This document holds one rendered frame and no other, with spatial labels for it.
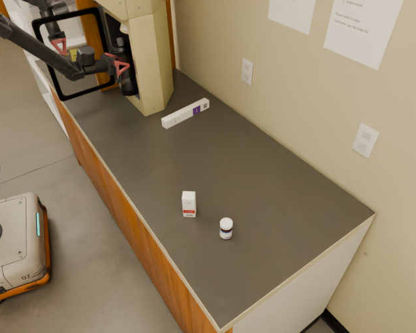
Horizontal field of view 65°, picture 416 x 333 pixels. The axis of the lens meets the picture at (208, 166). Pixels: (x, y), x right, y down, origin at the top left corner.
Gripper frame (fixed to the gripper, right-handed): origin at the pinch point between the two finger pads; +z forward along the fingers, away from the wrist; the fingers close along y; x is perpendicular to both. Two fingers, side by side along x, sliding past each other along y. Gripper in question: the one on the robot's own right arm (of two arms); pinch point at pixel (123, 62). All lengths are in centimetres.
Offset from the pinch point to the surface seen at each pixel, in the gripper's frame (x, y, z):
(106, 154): 27.0, -30.2, -24.4
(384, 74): -26, -103, 38
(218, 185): 24, -74, 3
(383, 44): -34, -99, 37
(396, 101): -20, -109, 39
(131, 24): -21.1, -15.0, -1.8
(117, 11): -26.5, -14.9, -7.3
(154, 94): 12.6, -14.6, 8.5
